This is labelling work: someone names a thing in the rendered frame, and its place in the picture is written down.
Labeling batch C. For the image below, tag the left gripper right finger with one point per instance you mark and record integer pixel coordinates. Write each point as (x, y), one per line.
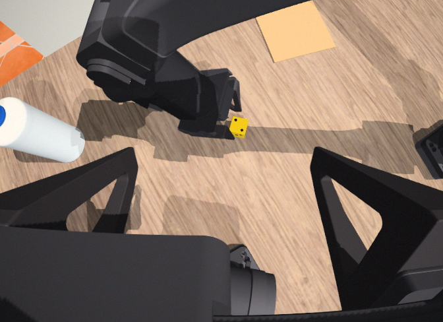
(411, 237)

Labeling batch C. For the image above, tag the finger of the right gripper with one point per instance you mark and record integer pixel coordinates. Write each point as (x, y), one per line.
(236, 99)
(223, 132)

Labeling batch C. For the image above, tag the yellow die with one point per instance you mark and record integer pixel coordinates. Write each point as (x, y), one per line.
(238, 126)

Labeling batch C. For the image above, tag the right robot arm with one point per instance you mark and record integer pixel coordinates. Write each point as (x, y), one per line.
(124, 38)

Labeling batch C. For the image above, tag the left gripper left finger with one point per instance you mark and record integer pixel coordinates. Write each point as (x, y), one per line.
(46, 203)

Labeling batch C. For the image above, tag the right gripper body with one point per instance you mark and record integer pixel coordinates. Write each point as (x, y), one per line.
(208, 99)

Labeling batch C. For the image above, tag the peach square mat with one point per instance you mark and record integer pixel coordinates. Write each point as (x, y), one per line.
(295, 31)

